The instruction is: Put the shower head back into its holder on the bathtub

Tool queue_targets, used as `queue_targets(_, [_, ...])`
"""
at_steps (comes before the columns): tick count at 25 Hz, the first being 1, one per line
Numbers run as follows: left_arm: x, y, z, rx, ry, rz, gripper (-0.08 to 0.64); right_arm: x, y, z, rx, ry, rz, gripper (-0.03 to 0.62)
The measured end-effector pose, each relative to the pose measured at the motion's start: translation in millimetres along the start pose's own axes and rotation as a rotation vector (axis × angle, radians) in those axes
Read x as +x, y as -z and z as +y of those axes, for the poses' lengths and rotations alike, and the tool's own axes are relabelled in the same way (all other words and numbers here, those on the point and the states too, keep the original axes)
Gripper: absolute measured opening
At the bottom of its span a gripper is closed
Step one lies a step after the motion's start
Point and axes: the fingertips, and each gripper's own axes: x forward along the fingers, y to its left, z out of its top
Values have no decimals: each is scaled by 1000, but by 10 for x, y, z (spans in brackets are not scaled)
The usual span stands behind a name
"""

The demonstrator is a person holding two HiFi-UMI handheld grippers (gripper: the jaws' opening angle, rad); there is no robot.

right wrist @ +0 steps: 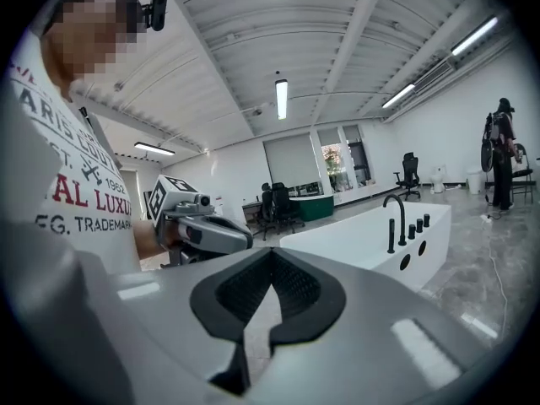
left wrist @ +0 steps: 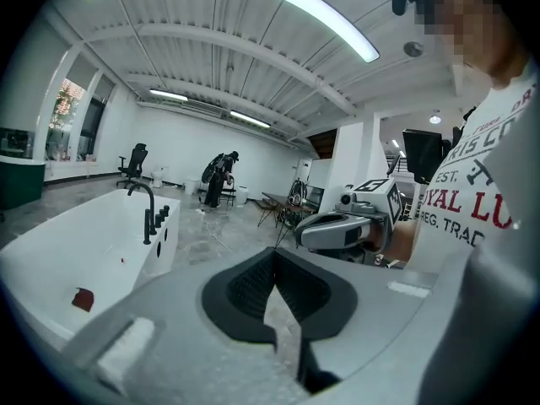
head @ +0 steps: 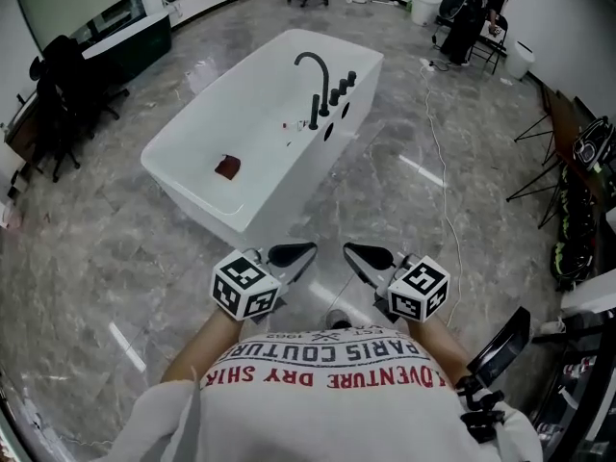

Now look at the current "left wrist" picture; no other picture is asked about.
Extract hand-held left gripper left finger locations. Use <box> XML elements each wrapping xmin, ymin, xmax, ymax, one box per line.
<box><xmin>201</xmin><ymin>246</ymin><xmax>278</xmax><ymax>349</ymax></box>

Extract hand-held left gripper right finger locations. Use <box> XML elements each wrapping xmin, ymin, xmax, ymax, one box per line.
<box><xmin>276</xmin><ymin>247</ymin><xmax>359</xmax><ymax>340</ymax></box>

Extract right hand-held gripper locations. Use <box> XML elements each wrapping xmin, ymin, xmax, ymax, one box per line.
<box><xmin>294</xmin><ymin>177</ymin><xmax>402</xmax><ymax>255</ymax></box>

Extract person's right forearm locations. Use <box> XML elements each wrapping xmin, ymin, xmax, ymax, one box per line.
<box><xmin>363</xmin><ymin>219</ymin><xmax>423</xmax><ymax>263</ymax></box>

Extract white bathtub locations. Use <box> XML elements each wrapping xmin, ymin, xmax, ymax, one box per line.
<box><xmin>0</xmin><ymin>188</ymin><xmax>181</xmax><ymax>349</ymax></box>

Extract row of black green bags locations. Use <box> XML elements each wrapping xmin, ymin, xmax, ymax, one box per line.
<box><xmin>276</xmin><ymin>207</ymin><xmax>305</xmax><ymax>228</ymax></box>

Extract white door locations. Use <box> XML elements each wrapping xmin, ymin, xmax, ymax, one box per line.
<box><xmin>294</xmin><ymin>158</ymin><xmax>313</xmax><ymax>193</ymax></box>

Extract wooden table hairpin legs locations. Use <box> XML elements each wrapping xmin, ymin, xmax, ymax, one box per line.
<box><xmin>257</xmin><ymin>191</ymin><xmax>316</xmax><ymax>230</ymax></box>

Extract brown stair underside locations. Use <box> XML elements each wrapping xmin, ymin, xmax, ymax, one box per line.
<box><xmin>306</xmin><ymin>127</ymin><xmax>338</xmax><ymax>159</ymax></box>

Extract black railing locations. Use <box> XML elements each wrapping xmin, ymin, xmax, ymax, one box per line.
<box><xmin>386</xmin><ymin>152</ymin><xmax>408</xmax><ymax>176</ymax></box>

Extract black mounted screen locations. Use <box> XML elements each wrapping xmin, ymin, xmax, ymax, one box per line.
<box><xmin>402</xmin><ymin>128</ymin><xmax>444</xmax><ymax>185</ymax></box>

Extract black folding chair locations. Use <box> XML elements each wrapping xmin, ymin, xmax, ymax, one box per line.
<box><xmin>219</xmin><ymin>179</ymin><xmax>237</xmax><ymax>208</ymax></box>

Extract black gooseneck faucet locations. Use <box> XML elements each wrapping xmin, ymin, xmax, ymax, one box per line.
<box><xmin>127</xmin><ymin>182</ymin><xmax>157</xmax><ymax>235</ymax></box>

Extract white printed t-shirt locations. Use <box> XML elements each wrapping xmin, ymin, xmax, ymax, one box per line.
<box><xmin>411</xmin><ymin>69</ymin><xmax>540</xmax><ymax>278</ymax></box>

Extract ceiling tube light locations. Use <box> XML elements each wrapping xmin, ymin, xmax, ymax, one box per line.
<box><xmin>229</xmin><ymin>110</ymin><xmax>271</xmax><ymax>129</ymax></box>
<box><xmin>273</xmin><ymin>0</ymin><xmax>381</xmax><ymax>63</ymax></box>
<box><xmin>149</xmin><ymin>89</ymin><xmax>189</xmax><ymax>102</ymax></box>

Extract red cloth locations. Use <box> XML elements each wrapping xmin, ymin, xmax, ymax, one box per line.
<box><xmin>70</xmin><ymin>287</ymin><xmax>95</xmax><ymax>313</ymax></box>

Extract black office chair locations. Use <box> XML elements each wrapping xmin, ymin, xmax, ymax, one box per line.
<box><xmin>116</xmin><ymin>143</ymin><xmax>149</xmax><ymax>189</ymax></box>

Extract white ceiling air vent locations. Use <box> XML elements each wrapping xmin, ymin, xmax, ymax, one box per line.
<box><xmin>181</xmin><ymin>101</ymin><xmax>224</xmax><ymax>120</ymax></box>

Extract white window ledge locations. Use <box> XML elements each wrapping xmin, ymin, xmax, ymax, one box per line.
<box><xmin>44</xmin><ymin>160</ymin><xmax>123</xmax><ymax>183</ymax></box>

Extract window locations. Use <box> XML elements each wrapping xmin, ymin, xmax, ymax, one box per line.
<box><xmin>78</xmin><ymin>97</ymin><xmax>106</xmax><ymax>162</ymax></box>
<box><xmin>46</xmin><ymin>78</ymin><xmax>85</xmax><ymax>162</ymax></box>

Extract green front counter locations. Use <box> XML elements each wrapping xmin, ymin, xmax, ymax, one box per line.
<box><xmin>0</xmin><ymin>158</ymin><xmax>46</xmax><ymax>210</ymax></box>

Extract person's head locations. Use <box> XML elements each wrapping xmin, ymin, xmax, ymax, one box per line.
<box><xmin>415</xmin><ymin>0</ymin><xmax>522</xmax><ymax>89</ymax></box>

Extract black curved frame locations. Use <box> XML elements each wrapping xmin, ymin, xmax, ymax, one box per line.
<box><xmin>305</xmin><ymin>186</ymin><xmax>326</xmax><ymax>210</ymax></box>

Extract white power cable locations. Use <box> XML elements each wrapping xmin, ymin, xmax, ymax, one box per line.
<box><xmin>204</xmin><ymin>215</ymin><xmax>237</xmax><ymax>252</ymax></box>

